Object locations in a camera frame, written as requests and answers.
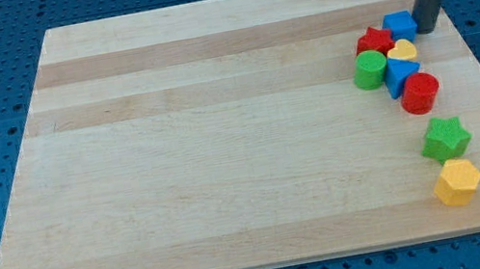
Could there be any wooden board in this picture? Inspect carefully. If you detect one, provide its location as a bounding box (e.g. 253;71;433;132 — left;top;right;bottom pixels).
0;0;480;269

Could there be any green cylinder block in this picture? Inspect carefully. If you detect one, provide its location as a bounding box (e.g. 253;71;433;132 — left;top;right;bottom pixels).
354;50;387;91

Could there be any red star block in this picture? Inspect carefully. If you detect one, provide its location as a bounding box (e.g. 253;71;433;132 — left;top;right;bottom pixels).
356;27;395;55

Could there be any blue triangle block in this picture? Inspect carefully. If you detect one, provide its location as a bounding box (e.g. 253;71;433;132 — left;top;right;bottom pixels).
384;58;420;99

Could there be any yellow heart block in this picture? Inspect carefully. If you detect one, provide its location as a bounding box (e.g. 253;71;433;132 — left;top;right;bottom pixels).
387;39;418;61

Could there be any red cylinder block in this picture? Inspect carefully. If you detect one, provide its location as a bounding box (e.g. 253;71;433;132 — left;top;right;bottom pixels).
401;72;440;115

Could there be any blue cube block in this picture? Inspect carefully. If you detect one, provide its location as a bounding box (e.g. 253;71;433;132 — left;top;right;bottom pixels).
382;11;417;42

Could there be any green star block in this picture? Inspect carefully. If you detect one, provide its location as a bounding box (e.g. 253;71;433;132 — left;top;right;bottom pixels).
421;116;472;165

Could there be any yellow hexagon block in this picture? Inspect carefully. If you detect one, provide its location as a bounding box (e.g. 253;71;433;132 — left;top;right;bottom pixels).
433;158;480;206

